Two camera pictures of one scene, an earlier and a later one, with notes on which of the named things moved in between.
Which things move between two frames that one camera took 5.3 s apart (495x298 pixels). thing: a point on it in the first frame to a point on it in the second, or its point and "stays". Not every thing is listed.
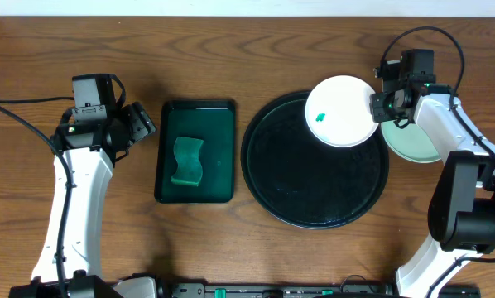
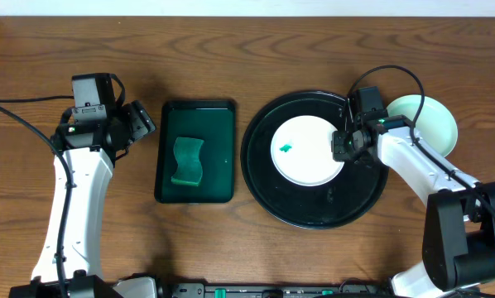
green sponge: [189, 169] stays
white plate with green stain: [338, 112] to [301, 151]
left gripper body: [141, 120] stays
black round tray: [305, 183] stays
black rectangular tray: [213, 122] stays
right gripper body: [384, 108] to [346, 146]
